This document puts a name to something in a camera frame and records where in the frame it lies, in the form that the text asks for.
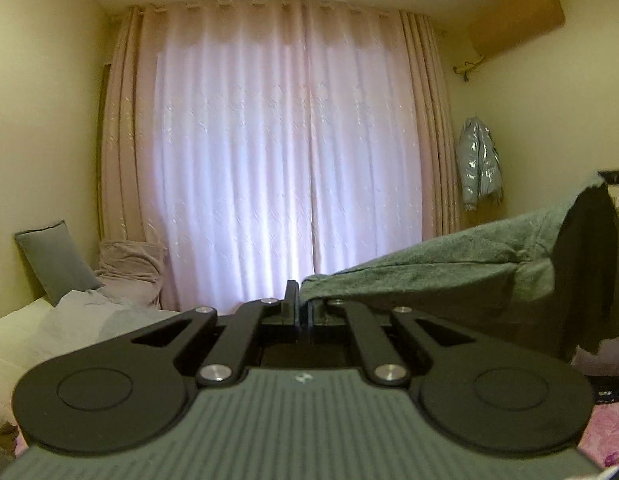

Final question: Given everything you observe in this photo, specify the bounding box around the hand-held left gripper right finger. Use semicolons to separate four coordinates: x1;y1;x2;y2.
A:
304;298;483;388

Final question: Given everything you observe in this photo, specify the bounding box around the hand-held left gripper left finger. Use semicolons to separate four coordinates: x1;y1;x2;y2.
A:
132;280;301;388

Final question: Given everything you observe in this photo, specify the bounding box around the grey-green fleece garment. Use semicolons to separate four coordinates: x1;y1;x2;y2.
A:
300;172;607;363

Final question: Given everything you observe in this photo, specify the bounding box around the pink curtain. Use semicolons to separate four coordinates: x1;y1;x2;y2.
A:
97;0;316;312
302;0;463;281

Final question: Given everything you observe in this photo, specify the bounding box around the pink pillow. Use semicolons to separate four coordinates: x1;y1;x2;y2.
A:
94;239;168;309

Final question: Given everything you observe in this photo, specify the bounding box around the pink and grey quilt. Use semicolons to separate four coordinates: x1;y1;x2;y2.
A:
36;289;183;361

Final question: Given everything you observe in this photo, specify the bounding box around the silver puffer jacket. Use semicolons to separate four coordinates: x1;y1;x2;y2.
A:
456;116;504;212

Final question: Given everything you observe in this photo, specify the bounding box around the grey pillow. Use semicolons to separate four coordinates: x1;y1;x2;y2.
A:
14;220;105;307

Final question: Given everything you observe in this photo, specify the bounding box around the dark cloth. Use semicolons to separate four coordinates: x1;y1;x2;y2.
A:
559;187;619;360

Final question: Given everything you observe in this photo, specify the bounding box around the cream padded headboard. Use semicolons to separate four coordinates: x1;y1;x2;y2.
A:
0;296;60;431

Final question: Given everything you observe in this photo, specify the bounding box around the air conditioner pipe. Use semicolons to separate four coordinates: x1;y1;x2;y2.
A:
452;56;486;82

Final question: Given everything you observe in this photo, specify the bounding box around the pink floral blanket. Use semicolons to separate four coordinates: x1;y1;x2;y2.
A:
578;347;619;478

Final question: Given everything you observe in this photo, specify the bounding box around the covered wall air conditioner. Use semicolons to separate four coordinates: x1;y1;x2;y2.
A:
467;0;565;58

